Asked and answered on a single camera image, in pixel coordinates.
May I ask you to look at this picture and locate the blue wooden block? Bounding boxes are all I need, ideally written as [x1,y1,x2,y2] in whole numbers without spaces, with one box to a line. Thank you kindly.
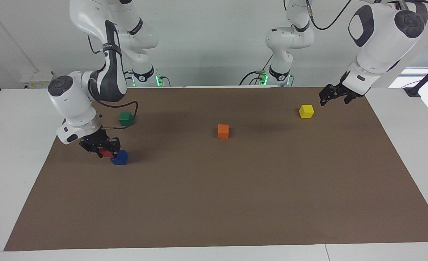
[110,150,129,166]

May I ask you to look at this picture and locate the yellow wooden block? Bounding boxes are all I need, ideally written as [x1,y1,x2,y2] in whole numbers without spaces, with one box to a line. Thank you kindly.
[299,104,315,119]

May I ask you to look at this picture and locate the green wooden block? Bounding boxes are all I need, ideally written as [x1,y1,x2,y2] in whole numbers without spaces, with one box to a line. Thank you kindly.
[119,112,134,127]

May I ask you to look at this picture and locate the white box with yellow label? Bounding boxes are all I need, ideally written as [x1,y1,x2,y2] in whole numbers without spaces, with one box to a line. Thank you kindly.
[20,71,55,89]

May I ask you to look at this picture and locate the brown table mat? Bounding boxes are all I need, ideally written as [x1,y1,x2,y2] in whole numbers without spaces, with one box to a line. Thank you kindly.
[4,86,428,251]

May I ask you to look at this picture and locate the black camera stand clamp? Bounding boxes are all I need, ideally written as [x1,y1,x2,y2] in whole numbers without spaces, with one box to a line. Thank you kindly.
[404,57,428,98]

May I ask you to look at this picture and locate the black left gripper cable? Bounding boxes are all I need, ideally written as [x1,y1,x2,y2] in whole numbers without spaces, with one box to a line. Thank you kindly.
[306,0,428,31]

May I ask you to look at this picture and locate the black arm base cable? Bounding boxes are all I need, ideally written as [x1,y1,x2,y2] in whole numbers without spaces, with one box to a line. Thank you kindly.
[122,71,172,87]
[239,54,274,86]

